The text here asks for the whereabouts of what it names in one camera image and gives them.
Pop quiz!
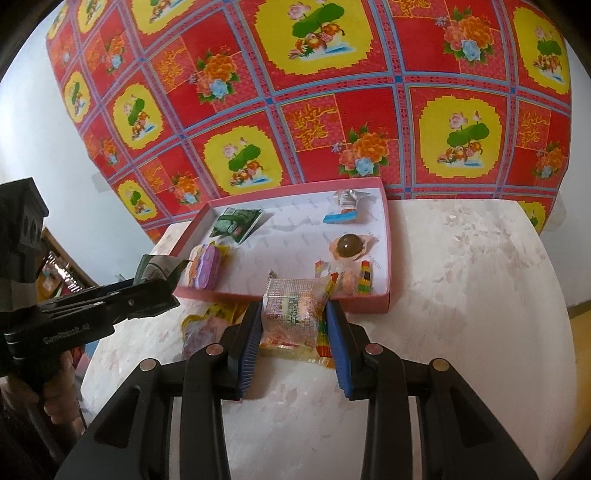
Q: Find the purple orange snack packet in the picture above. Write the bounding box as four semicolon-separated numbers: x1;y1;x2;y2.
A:
189;244;230;291

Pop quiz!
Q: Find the red floral printed cloth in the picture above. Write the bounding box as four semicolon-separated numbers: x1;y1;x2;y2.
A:
45;0;573;236

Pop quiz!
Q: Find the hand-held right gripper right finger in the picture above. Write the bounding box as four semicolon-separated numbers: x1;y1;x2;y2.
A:
325;300;539;480

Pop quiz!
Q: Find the person's left hand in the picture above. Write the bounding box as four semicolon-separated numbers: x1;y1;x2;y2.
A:
44;350;83;416

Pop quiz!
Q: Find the white pink cracker packet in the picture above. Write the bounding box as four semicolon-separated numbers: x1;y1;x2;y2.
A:
181;323;227;361

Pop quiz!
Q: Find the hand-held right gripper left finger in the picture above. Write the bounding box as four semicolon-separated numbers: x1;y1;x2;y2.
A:
55;302;263;480

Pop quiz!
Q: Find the wooden cabinet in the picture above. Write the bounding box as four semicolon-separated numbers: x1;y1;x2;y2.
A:
39;226;100;305

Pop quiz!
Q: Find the green white snack packet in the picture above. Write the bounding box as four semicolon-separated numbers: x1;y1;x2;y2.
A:
134;254;192;289

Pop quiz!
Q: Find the yellow cartoon snack packet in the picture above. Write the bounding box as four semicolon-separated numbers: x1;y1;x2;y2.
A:
184;302;249;335

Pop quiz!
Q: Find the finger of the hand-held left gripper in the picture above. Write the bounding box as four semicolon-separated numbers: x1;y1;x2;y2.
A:
99;276;174;301
104;282;181;322

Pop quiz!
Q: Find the brown jelly cup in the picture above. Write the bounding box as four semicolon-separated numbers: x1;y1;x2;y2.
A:
330;233;378;265

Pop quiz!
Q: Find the orange clear cake packet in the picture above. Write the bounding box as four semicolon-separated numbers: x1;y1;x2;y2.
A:
259;270;334;370

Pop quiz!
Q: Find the silver blue candy packet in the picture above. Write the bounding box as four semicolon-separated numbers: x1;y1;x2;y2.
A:
323;189;372;225

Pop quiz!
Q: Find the rainbow candy clear wrapper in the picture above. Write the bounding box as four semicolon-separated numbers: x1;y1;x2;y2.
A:
333;259;376;296

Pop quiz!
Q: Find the pink cardboard box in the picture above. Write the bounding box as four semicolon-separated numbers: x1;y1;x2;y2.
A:
172;176;394;315

